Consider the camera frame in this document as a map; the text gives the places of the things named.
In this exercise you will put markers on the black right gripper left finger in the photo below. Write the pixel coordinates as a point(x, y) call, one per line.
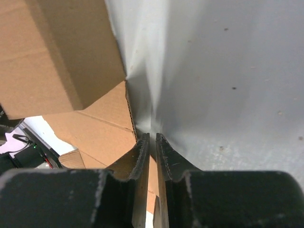
point(114, 197)

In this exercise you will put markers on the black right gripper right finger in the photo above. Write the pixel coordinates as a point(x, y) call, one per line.
point(192, 198)

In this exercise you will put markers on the brown cardboard box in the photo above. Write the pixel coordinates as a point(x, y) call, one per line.
point(56, 56)

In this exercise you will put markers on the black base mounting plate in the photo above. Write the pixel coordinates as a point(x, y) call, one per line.
point(32, 154)

